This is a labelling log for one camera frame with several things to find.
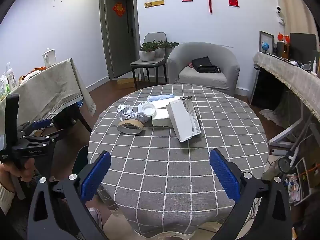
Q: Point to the black bag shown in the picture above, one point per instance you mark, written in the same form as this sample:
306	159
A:
203	65

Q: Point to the small red desk flag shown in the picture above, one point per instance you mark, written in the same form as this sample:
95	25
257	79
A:
287	38
280	37

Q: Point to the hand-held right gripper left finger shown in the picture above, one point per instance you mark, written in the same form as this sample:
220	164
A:
96	177

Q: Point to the white square box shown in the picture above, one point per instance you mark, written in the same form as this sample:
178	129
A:
160	120

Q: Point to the grey checked tablecloth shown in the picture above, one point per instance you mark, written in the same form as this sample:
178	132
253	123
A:
175	167

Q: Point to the grey dining chair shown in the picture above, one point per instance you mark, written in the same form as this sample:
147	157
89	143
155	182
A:
155	37

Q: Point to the white long box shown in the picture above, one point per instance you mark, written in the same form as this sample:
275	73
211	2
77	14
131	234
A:
162	103

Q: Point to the large white cardboard box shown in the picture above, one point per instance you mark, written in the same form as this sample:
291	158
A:
181	122

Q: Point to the beige patterned tablecloth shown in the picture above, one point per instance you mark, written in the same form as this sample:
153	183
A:
50	85

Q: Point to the black monitor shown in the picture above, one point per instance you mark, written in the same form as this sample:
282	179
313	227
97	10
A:
302	46

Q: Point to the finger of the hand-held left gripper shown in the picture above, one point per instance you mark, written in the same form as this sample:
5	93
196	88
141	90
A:
41	123
50	136

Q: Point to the white security camera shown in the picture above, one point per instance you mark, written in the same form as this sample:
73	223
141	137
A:
279	12

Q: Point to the flat cardboard box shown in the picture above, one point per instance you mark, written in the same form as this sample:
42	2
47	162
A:
127	83

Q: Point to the blue face mask pack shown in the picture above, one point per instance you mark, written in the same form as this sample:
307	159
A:
160	97

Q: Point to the white desk frame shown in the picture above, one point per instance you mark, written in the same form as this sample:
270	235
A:
282	136

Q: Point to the small blue globe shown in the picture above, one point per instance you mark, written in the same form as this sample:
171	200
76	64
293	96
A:
265	46

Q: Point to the beige fringed desk cloth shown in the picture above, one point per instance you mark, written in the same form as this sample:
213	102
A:
287	75

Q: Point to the potted plant in white pot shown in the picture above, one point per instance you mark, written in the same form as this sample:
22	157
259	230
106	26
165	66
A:
147	53
165	45

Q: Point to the white round lid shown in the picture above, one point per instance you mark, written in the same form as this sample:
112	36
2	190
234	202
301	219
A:
148	110

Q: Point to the silver paper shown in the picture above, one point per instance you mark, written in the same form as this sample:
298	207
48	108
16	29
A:
128	116

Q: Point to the brown wooden speaker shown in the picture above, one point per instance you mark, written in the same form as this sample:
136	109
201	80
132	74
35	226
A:
282	50

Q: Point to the white slim bottle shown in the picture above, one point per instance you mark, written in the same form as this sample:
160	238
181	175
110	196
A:
314	66

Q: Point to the person's left hand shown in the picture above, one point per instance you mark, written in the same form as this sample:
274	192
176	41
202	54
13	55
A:
27	171

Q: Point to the framed picture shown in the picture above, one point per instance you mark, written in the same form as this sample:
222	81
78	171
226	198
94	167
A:
268	36

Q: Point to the dark grey door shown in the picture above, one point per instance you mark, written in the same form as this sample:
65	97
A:
120	42

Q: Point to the dark wooden table leg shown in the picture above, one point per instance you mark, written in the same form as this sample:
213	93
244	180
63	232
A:
82	120

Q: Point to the white kettle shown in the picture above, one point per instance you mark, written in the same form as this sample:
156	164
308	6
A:
48	57

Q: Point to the clear plastic bottle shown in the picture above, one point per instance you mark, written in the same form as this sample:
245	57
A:
11	77

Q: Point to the brown core tape roll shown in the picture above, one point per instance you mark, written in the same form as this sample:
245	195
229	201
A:
125	130

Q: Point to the grey armchair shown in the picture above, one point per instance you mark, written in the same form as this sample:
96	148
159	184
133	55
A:
200	80

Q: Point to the red diamond door ornament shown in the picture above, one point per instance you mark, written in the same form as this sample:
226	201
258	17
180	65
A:
119	9

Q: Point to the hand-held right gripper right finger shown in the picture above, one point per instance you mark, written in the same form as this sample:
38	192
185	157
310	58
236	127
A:
225	177

